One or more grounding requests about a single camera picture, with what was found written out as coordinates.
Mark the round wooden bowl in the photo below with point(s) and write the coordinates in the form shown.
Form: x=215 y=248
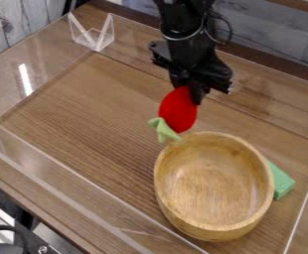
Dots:
x=214 y=185

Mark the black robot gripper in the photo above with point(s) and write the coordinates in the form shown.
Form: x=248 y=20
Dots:
x=188 y=50

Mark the green sponge block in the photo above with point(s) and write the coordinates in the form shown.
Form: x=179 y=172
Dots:
x=279 y=181

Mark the red felt fruit green leaf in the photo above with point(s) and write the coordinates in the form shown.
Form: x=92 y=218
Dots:
x=177 y=115

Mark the black table clamp bracket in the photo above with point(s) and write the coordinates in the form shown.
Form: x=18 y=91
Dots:
x=38 y=246

